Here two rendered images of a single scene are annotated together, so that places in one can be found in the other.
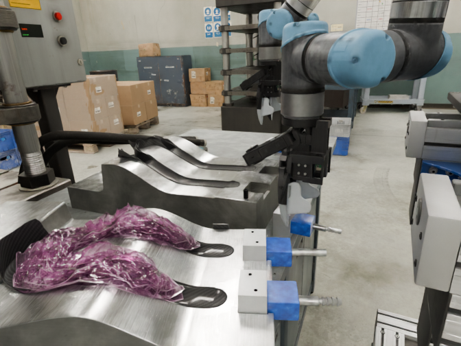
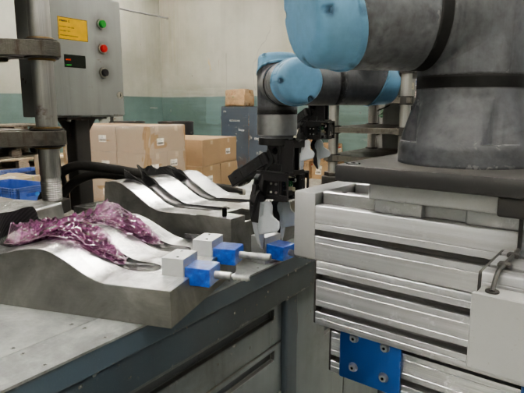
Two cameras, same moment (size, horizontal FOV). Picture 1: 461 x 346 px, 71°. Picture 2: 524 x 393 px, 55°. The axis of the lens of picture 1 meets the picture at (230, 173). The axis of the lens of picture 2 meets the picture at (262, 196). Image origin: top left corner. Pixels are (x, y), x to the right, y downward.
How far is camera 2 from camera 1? 0.46 m
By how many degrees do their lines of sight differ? 15
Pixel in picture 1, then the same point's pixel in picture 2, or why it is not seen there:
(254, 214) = (229, 231)
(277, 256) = (222, 253)
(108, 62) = (185, 112)
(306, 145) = (278, 164)
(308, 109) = (274, 129)
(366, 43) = (288, 67)
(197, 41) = not seen: hidden behind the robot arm
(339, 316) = not seen: outside the picture
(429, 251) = (299, 221)
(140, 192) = (135, 210)
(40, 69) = (76, 99)
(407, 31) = not seen: hidden behind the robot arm
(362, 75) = (288, 93)
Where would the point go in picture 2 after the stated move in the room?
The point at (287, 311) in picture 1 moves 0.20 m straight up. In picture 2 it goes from (200, 277) to (196, 140)
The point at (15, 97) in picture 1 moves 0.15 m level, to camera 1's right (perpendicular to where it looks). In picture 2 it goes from (45, 122) to (93, 122)
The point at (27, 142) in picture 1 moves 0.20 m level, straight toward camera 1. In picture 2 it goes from (48, 167) to (47, 175)
